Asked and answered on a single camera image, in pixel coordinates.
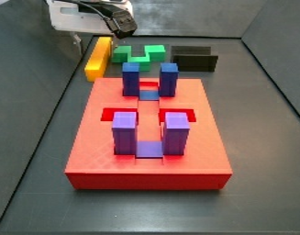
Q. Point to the blue U-shaped block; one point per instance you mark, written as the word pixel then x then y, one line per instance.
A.
pixel 165 84

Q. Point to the yellow long bar block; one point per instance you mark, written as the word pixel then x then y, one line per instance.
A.
pixel 97 61

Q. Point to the red slotted board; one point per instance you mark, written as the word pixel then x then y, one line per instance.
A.
pixel 96 168

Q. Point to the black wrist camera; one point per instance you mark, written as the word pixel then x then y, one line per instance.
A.
pixel 119 20

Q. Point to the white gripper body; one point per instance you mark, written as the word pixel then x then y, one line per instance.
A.
pixel 72 16

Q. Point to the purple U-shaped block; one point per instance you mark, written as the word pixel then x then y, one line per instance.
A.
pixel 176 133

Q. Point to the green zigzag block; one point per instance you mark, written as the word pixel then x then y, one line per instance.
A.
pixel 153 53

